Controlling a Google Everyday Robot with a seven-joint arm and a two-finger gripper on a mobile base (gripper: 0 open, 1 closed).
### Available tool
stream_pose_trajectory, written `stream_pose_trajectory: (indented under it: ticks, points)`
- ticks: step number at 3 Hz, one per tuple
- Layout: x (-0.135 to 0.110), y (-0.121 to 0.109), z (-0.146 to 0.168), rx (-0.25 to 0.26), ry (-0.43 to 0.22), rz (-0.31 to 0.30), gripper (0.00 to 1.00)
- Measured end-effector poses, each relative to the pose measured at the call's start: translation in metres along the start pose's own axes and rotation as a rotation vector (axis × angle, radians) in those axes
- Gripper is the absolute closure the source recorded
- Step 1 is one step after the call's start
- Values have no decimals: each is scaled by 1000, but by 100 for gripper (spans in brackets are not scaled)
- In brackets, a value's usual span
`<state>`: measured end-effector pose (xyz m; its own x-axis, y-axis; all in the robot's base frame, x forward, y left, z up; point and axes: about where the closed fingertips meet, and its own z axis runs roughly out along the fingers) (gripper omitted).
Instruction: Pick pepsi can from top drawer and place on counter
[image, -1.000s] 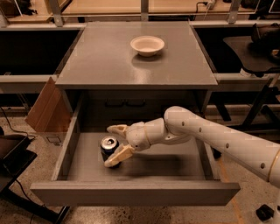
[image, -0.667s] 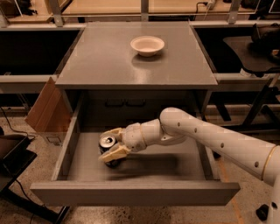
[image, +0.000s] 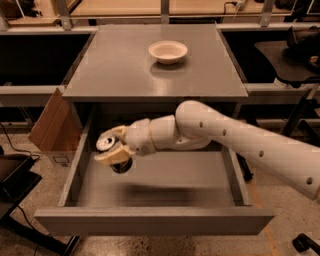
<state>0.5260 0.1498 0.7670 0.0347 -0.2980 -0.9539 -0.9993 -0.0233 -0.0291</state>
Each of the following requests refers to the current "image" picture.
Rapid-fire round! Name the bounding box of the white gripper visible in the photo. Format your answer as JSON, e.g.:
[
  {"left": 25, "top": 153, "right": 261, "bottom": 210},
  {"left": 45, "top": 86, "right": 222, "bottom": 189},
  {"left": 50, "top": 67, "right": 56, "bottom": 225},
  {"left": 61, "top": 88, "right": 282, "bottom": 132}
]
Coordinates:
[{"left": 94, "top": 119, "right": 156, "bottom": 165}]

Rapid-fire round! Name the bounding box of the blue pepsi can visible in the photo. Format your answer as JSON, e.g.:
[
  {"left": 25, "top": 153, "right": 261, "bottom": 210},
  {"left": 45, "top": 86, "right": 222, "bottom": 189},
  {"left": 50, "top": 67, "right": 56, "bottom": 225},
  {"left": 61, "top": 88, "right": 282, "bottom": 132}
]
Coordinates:
[{"left": 94, "top": 135, "right": 132, "bottom": 174}]

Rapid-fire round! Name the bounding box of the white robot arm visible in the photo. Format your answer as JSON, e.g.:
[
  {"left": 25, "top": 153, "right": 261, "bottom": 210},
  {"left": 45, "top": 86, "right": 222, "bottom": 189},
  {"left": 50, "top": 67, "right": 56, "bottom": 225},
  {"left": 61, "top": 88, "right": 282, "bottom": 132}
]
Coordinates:
[{"left": 95, "top": 100, "right": 320, "bottom": 200}]

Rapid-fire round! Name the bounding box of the grey cabinet counter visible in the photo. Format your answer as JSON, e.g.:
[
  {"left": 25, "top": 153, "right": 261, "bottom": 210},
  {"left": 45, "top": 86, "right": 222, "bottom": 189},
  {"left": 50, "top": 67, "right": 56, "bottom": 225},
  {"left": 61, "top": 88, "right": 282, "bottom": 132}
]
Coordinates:
[{"left": 63, "top": 24, "right": 248, "bottom": 113}]

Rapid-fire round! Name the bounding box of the grey open top drawer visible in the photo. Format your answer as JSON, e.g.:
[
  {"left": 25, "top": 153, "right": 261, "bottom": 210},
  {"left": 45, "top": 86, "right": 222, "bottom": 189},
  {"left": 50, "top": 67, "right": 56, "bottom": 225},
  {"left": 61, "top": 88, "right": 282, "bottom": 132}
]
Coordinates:
[{"left": 35, "top": 116, "right": 274, "bottom": 236}]

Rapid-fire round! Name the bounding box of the brown cardboard box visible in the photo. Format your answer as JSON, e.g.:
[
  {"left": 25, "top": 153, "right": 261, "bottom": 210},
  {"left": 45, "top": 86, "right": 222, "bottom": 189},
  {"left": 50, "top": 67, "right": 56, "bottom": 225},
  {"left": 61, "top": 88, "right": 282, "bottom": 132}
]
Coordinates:
[{"left": 28, "top": 89, "right": 81, "bottom": 168}]

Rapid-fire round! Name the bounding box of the white paper bowl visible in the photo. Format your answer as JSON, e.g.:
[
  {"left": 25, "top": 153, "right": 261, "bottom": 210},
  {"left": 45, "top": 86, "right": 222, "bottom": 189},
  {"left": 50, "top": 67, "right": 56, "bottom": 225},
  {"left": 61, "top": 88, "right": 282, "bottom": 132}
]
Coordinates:
[{"left": 148, "top": 41, "right": 188, "bottom": 65}]

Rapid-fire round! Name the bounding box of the black chair at left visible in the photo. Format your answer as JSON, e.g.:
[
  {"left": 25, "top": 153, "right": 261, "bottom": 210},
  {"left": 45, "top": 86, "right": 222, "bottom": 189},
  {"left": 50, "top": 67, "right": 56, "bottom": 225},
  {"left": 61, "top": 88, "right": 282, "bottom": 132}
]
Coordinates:
[{"left": 0, "top": 152, "right": 79, "bottom": 256}]

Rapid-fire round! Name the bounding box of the black caster wheel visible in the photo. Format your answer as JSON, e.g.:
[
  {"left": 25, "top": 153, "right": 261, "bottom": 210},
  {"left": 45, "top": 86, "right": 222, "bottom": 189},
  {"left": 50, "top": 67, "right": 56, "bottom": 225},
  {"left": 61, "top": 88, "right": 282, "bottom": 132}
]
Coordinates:
[{"left": 292, "top": 233, "right": 320, "bottom": 256}]

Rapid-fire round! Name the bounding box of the black floor cable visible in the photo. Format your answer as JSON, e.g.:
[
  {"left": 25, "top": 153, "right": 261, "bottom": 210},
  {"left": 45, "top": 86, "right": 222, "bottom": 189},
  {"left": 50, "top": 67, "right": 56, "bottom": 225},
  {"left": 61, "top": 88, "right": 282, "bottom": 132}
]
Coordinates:
[{"left": 0, "top": 121, "right": 41, "bottom": 161}]

